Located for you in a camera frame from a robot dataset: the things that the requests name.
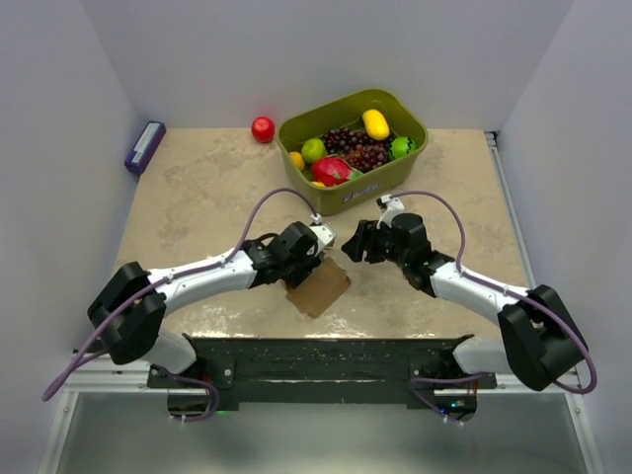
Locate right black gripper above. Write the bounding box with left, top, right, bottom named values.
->
left=341, top=218, right=410, bottom=268

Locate brown cardboard paper box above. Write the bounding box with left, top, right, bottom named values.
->
left=285, top=257, right=351, bottom=319

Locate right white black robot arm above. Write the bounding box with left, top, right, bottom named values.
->
left=342, top=212, right=589, bottom=391

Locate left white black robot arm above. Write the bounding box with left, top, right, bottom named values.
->
left=87, top=221, right=336, bottom=387

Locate purple white rectangular box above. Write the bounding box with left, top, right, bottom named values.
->
left=124, top=120, right=167, bottom=176

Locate red dragon fruit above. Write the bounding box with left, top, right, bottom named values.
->
left=311, top=156, right=353, bottom=187

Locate dark purple grape bunch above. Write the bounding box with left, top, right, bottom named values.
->
left=321, top=127, right=393, bottom=173

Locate green lime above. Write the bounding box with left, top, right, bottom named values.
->
left=300, top=137, right=328, bottom=165

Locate small orange fruit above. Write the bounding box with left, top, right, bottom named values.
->
left=289, top=151, right=305, bottom=171

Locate small green watermelon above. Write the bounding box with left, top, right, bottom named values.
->
left=387, top=136, right=418, bottom=161

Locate yellow mango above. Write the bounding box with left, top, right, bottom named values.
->
left=361, top=109, right=390, bottom=141

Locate olive green plastic bin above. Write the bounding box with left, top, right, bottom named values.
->
left=276, top=89, right=429, bottom=215

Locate red apple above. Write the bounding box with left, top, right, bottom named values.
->
left=251, top=116, right=276, bottom=143

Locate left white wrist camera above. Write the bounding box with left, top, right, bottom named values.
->
left=309, top=223, right=337, bottom=254

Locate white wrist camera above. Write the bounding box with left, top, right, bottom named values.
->
left=309, top=223, right=337, bottom=254
left=376, top=195, right=405, bottom=229

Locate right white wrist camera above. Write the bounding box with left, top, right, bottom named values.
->
left=376, top=195, right=405, bottom=229

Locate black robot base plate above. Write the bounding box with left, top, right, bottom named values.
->
left=147, top=338, right=497, bottom=417

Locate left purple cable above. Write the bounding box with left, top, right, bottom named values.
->
left=41, top=188, right=320, bottom=402

